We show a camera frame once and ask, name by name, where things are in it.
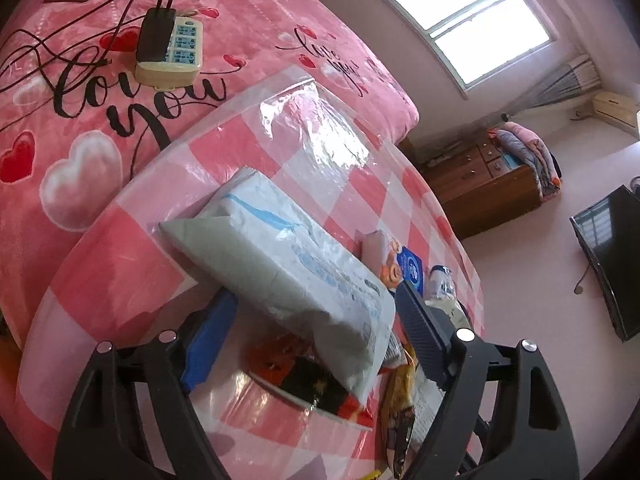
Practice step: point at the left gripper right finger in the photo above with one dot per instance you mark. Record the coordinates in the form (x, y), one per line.
(502, 416)

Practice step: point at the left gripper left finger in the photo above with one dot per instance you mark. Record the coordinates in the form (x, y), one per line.
(102, 434)

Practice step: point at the small plastic drink bottle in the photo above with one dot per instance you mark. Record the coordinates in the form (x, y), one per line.
(441, 294)

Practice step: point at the blue tissue pack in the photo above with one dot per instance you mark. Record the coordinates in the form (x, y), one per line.
(391, 262)

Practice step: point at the grey plastic mailer bag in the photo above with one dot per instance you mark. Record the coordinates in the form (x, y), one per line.
(257, 242)

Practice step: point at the yellow snack wrapper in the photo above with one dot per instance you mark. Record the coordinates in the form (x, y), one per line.
(398, 414)

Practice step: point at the pink checkered tablecloth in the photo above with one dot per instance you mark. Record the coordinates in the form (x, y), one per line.
(121, 280)

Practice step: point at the red snack wrapper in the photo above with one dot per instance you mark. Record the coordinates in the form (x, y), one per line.
(288, 367)

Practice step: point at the black television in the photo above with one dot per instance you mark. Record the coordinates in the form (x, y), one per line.
(608, 233)

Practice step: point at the brown wooden dresser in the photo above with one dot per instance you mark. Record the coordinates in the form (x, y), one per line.
(481, 187)

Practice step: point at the folded blankets pile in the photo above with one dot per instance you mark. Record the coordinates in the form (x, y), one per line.
(525, 145)

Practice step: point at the pink bed blanket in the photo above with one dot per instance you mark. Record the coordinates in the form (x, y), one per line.
(76, 126)

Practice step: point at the air conditioner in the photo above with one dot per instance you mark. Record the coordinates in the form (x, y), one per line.
(619, 111)

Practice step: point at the grey curtain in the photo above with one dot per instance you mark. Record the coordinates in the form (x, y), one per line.
(568, 81)

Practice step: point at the cream power strip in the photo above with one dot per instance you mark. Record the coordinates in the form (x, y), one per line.
(183, 60)

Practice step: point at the black charger adapter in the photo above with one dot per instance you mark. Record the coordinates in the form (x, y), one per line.
(155, 34)

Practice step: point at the window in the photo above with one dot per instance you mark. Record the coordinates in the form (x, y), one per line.
(476, 39)

